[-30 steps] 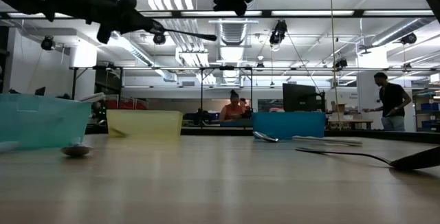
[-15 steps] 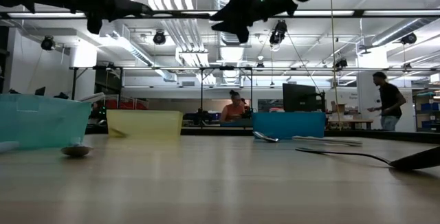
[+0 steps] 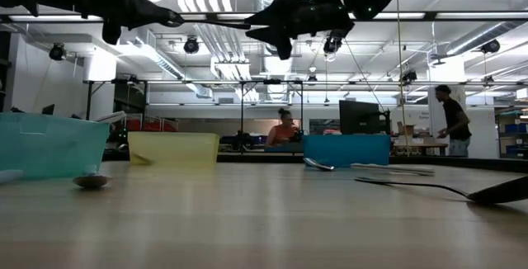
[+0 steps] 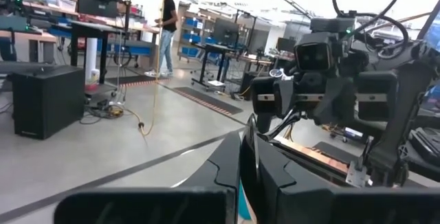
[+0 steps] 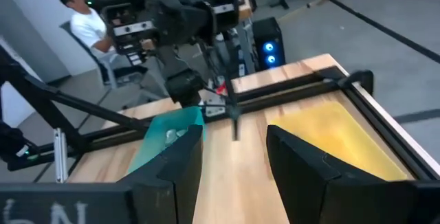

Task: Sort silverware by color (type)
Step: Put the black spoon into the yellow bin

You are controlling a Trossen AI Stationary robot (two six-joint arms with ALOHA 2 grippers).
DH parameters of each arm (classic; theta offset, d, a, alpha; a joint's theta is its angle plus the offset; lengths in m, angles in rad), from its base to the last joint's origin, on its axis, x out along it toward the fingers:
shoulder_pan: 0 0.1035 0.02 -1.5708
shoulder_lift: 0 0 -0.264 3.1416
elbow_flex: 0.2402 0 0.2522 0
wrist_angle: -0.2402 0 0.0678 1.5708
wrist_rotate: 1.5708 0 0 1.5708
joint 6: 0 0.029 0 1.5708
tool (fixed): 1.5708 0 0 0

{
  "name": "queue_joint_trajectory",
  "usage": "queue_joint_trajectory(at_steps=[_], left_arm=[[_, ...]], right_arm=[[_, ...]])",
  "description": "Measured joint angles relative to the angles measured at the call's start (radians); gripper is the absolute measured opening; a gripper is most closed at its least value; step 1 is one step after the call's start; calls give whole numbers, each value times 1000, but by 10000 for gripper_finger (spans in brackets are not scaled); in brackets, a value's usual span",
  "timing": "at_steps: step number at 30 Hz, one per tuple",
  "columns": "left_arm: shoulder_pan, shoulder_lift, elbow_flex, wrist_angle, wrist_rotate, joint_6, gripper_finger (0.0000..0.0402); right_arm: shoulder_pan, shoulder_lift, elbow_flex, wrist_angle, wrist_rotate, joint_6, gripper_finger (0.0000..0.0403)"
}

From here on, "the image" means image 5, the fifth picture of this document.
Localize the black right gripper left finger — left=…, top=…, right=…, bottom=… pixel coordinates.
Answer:
left=118, top=124, right=204, bottom=224

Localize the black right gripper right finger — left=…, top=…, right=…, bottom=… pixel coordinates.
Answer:
left=267, top=124, right=413, bottom=224

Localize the striped handle silver spoon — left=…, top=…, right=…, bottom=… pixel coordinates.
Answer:
left=164, top=127, right=189, bottom=146

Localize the green translucent plastic bin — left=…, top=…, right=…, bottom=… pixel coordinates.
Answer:
left=127, top=106, right=207, bottom=175

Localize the black computer tower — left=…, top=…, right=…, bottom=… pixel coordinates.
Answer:
left=252, top=16, right=287, bottom=71

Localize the yellow plastic bin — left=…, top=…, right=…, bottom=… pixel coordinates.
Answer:
left=269, top=100, right=409, bottom=183

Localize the gray office chair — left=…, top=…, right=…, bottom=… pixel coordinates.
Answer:
left=60, top=21, right=149, bottom=89

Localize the person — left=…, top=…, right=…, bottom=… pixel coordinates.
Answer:
left=54, top=0, right=120, bottom=60

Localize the black aluminium station frame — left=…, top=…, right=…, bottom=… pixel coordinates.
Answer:
left=0, top=45, right=440, bottom=183

